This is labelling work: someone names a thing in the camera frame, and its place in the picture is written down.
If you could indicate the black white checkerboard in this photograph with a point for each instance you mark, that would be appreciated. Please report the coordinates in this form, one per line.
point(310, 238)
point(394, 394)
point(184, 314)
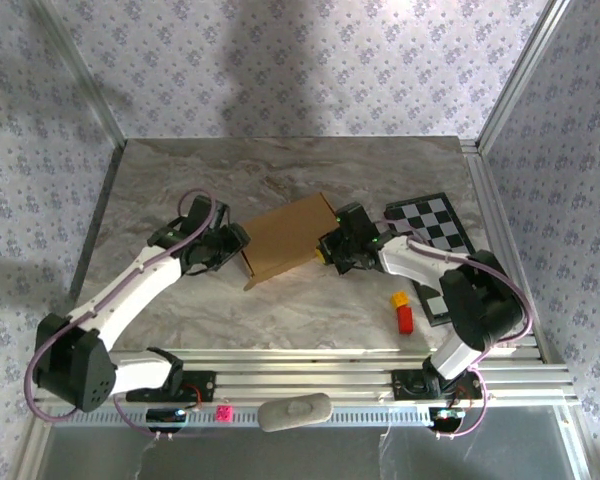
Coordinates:
point(430, 220)

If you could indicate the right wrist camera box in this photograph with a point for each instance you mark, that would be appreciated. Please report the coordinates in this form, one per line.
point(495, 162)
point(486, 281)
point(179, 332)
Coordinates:
point(355, 217)

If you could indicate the brown cardboard box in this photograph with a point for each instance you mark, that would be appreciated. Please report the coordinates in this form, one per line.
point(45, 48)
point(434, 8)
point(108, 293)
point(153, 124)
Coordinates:
point(285, 235)

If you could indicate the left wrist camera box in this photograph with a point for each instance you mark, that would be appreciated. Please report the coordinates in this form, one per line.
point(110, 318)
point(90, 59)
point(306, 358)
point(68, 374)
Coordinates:
point(207, 212)

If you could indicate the pink toy brick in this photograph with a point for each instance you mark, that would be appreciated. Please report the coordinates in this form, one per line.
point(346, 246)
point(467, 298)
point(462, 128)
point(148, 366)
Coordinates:
point(224, 414)

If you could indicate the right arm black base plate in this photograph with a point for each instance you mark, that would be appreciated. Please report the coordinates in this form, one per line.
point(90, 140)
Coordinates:
point(405, 385)

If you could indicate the aluminium side rail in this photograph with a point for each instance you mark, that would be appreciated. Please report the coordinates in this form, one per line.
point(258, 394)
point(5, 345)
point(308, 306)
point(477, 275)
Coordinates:
point(495, 200)

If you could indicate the right small circuit board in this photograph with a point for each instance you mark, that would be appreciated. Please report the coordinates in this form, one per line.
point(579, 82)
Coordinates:
point(445, 416)

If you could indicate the yellow toy brick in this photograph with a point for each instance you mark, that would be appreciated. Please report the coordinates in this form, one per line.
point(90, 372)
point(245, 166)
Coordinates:
point(400, 300)

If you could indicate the grey oval stone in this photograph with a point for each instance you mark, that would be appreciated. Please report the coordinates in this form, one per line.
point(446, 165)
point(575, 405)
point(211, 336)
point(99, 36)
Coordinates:
point(295, 412)

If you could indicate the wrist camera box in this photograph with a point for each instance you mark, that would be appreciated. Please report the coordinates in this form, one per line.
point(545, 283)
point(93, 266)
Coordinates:
point(355, 217)
point(207, 212)

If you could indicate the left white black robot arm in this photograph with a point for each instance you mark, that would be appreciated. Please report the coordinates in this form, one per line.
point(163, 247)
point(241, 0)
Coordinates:
point(130, 290)

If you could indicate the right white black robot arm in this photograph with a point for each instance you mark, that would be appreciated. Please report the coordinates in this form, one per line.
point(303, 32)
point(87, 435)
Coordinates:
point(480, 300)

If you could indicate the small circuit board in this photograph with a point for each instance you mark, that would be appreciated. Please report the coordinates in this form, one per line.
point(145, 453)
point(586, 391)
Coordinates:
point(165, 416)
point(445, 416)

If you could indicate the left small circuit board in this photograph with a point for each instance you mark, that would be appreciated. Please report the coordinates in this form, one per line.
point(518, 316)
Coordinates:
point(165, 416)

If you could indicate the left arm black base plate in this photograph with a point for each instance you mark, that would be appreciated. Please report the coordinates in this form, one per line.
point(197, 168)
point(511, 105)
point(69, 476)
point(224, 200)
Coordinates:
point(200, 385)

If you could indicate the aluminium rail frame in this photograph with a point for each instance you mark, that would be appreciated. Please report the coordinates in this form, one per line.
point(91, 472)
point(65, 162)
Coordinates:
point(305, 375)

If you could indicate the red toy brick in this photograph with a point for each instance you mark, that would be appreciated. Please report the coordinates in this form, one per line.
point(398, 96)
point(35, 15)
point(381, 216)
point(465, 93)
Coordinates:
point(405, 320)

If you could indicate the aluminium corner post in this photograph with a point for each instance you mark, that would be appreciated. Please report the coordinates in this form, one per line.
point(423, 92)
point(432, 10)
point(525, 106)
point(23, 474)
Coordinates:
point(521, 70)
point(83, 70)

